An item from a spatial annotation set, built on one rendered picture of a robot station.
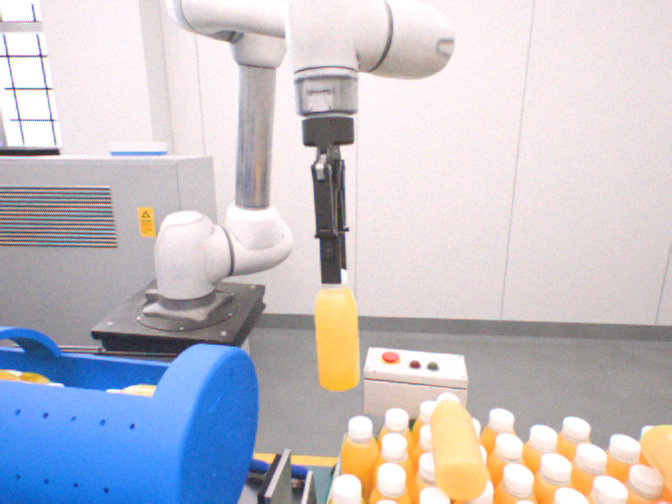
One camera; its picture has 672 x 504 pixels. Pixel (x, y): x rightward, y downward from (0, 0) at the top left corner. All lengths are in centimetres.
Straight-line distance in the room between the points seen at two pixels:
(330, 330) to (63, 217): 204
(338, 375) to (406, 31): 51
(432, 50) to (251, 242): 75
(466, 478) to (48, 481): 54
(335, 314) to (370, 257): 278
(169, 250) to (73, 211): 134
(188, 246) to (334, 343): 64
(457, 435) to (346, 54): 54
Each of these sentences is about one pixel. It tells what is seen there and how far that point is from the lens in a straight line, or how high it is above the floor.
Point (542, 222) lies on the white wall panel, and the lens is 360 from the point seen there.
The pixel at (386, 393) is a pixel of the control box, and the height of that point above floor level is 105.
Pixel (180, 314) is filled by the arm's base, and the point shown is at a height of 108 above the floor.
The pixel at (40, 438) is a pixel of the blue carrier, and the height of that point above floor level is 116.
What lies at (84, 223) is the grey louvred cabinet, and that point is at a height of 114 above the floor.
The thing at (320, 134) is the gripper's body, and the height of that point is 155.
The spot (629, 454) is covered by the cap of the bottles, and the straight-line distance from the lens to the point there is 87.
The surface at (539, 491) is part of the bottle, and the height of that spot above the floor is 104.
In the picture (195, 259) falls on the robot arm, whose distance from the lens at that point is 121.
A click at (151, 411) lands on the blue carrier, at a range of 65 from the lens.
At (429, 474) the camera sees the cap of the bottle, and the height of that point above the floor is 107.
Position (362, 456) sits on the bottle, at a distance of 79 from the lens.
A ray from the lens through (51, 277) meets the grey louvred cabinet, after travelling 269.
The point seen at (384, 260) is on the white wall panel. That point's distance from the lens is 343.
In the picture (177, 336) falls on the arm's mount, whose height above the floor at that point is 106.
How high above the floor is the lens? 154
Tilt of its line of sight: 15 degrees down
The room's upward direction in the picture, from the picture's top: straight up
